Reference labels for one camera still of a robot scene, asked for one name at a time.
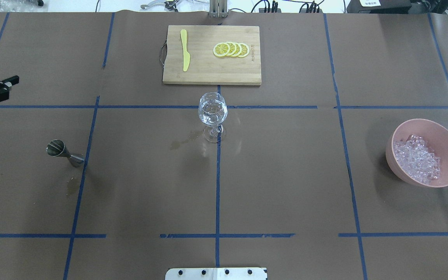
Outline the steel jigger cup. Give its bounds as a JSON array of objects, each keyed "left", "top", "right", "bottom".
[{"left": 45, "top": 139, "right": 85, "bottom": 167}]

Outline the clear wine glass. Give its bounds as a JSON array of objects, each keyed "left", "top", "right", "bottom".
[{"left": 198, "top": 92, "right": 228, "bottom": 143}]

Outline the pink bowl with ice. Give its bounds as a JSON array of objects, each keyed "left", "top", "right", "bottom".
[{"left": 385, "top": 119, "right": 448, "bottom": 188}]

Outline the yellow plastic knife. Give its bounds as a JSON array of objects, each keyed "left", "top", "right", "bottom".
[{"left": 180, "top": 29, "right": 191, "bottom": 72}]

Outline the bamboo cutting board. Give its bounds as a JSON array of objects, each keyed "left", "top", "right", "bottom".
[{"left": 163, "top": 25, "right": 263, "bottom": 86}]

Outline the black box device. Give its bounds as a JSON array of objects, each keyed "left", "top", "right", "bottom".
[{"left": 346, "top": 0, "right": 412, "bottom": 14}]

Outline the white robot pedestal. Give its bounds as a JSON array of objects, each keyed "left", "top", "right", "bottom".
[{"left": 165, "top": 267, "right": 268, "bottom": 280}]

